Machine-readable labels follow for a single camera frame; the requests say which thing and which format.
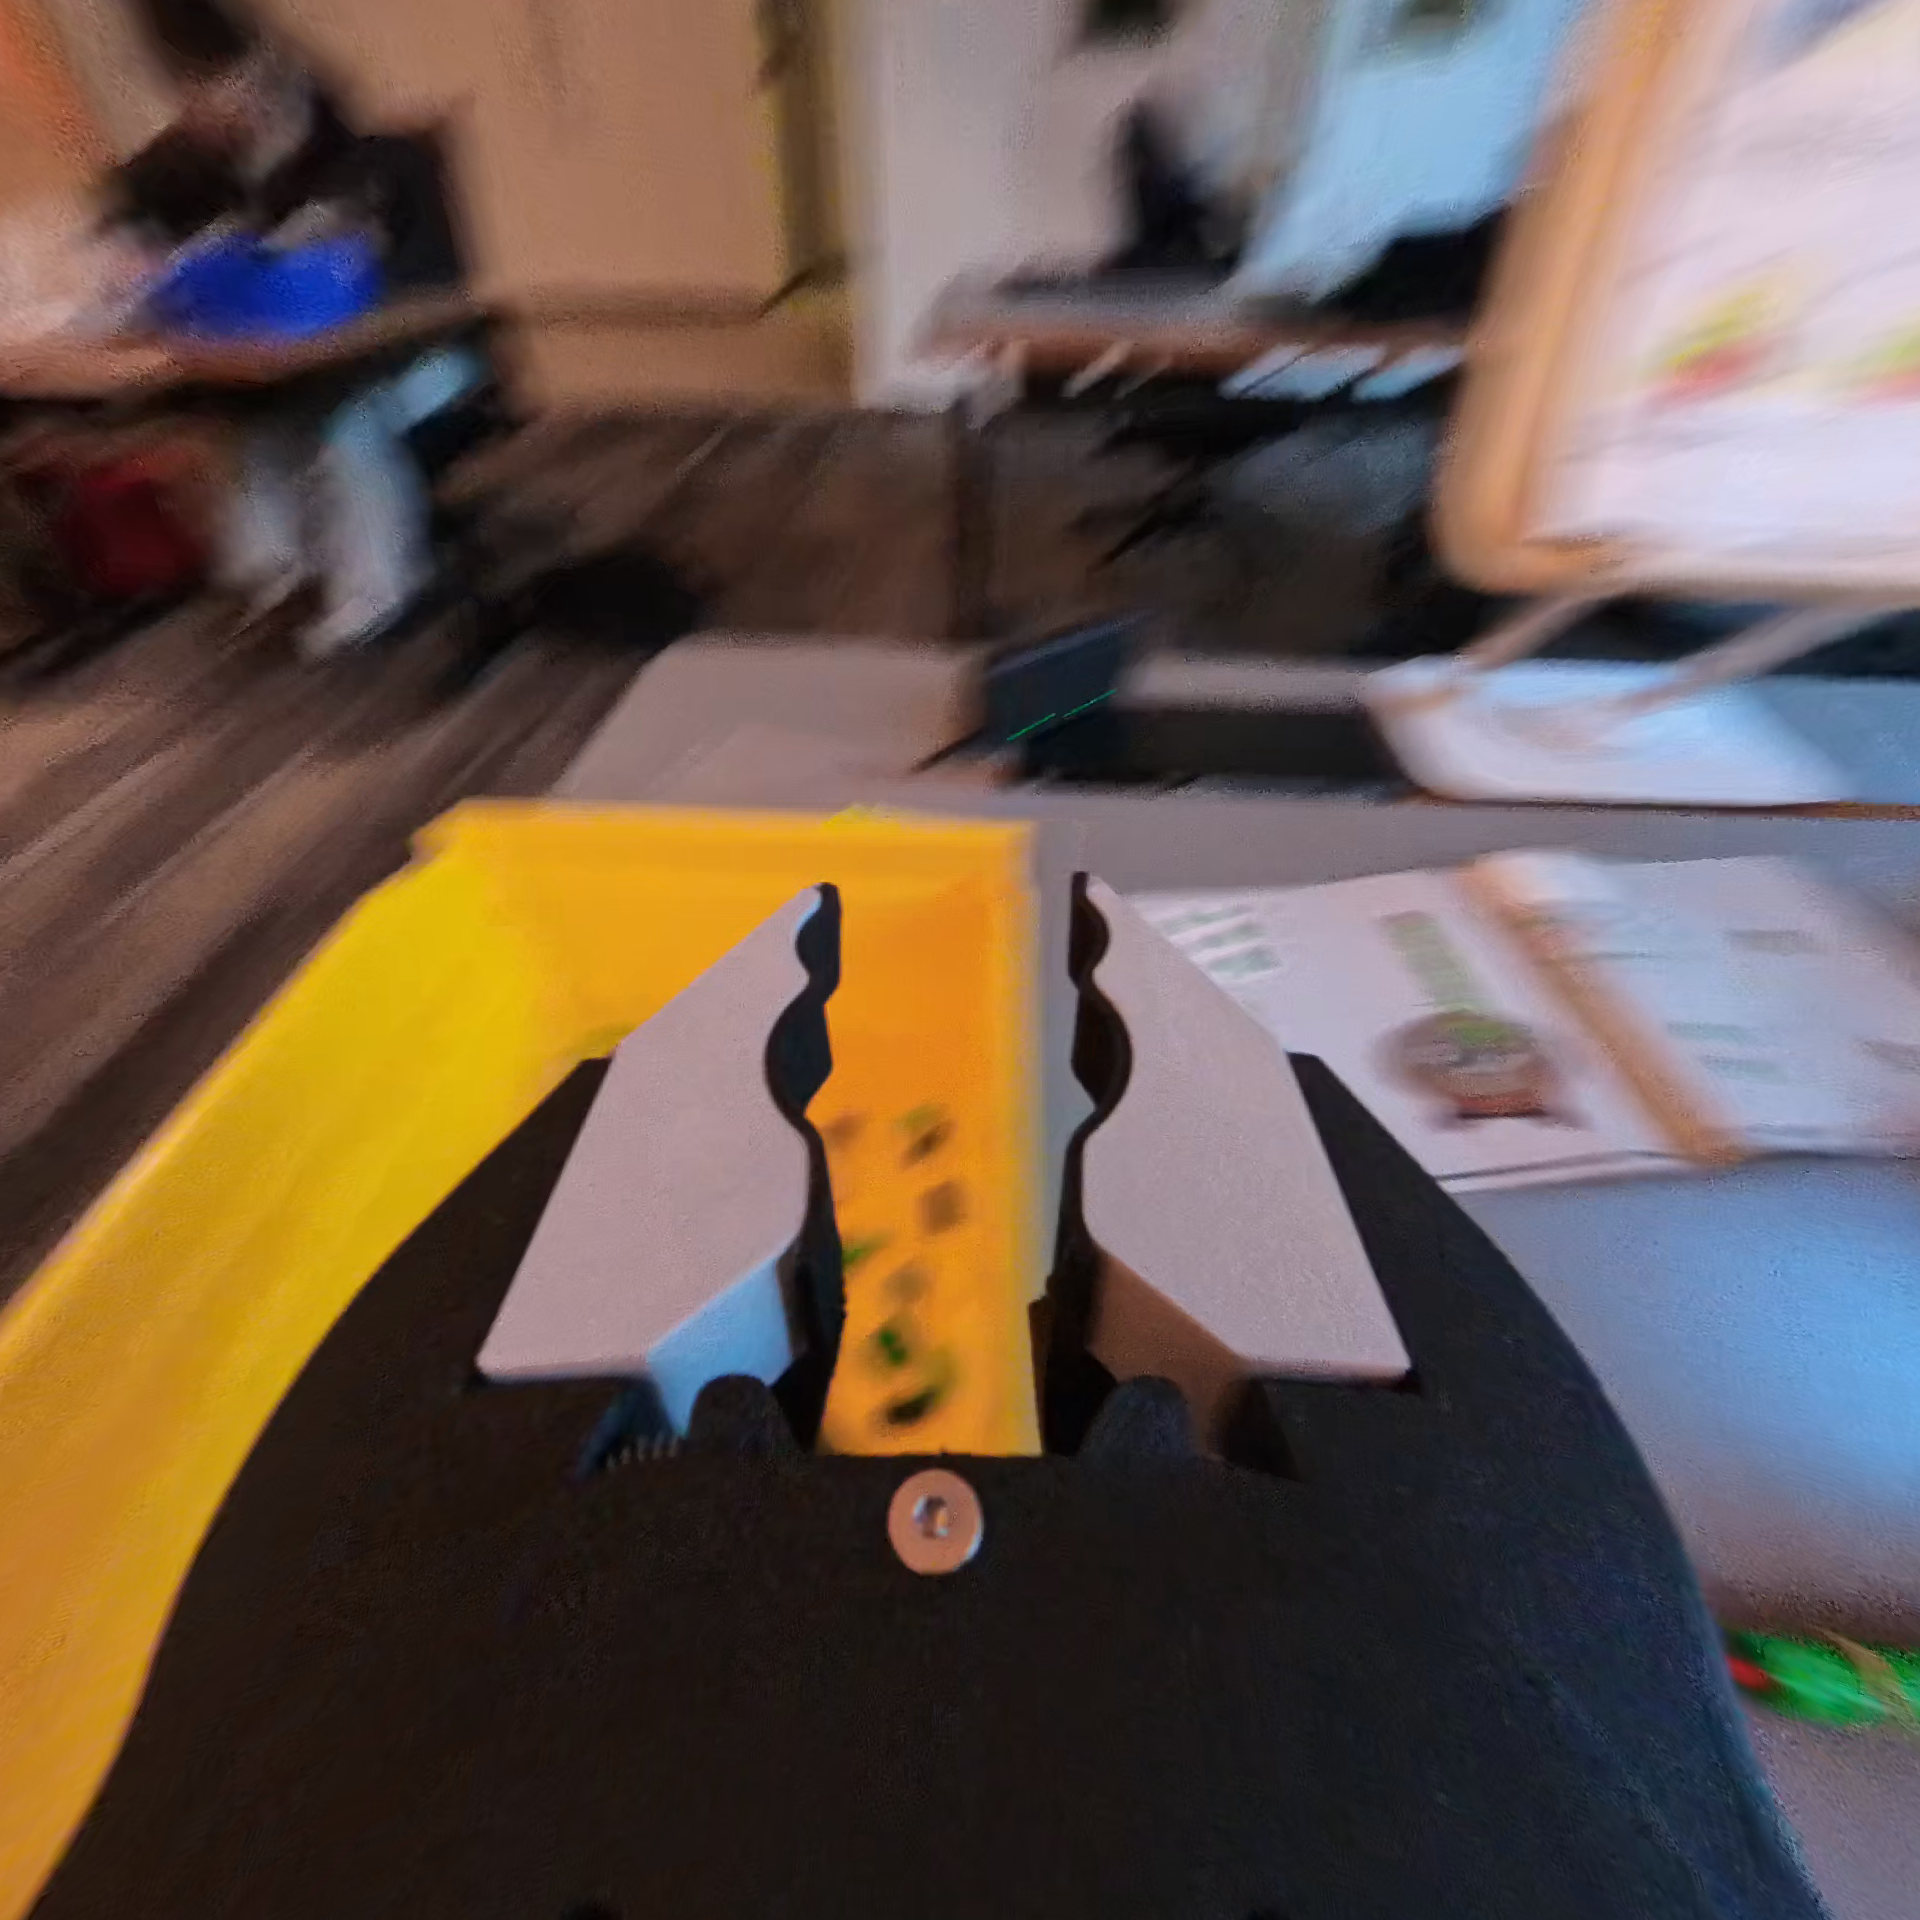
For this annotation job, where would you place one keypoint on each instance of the yellow plastic bin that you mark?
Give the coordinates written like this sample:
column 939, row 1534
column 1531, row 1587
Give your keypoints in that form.
column 301, row 1126

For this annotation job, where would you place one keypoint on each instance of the green bamboo stalk model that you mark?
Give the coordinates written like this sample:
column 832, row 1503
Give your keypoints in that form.
column 1823, row 1681

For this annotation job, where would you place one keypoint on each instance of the red container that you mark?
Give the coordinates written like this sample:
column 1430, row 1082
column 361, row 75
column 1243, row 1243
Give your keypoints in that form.
column 128, row 534

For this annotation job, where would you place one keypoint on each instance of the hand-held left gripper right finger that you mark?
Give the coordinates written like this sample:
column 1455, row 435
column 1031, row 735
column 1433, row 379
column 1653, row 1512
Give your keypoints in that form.
column 1230, row 1200

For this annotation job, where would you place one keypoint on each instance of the blue plastic bin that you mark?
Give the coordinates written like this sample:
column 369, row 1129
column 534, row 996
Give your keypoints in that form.
column 270, row 284

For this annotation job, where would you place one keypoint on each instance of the open instruction booklet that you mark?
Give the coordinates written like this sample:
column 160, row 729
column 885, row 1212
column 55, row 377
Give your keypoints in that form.
column 1576, row 990

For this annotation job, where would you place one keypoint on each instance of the long background work table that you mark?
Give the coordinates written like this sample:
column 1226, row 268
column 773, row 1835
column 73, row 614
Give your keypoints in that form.
column 224, row 360

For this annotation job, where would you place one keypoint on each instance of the grey desk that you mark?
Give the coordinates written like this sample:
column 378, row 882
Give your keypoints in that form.
column 1651, row 1350

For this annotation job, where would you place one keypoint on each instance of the printed instruction sheet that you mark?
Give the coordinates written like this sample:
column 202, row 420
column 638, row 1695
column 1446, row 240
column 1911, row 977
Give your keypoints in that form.
column 1741, row 330

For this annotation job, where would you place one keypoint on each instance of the black power adapter box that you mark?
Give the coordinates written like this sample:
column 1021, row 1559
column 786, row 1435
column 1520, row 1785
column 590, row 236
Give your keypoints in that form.
column 1065, row 681

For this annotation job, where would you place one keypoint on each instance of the pile of small green pieces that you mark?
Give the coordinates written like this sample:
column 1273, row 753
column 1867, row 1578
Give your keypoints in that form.
column 909, row 1275

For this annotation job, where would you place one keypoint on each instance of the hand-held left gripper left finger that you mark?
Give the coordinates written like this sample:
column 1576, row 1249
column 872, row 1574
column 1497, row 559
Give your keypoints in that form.
column 661, row 1200

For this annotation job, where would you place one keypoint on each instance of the white document stand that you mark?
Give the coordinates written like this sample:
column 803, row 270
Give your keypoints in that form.
column 1576, row 735

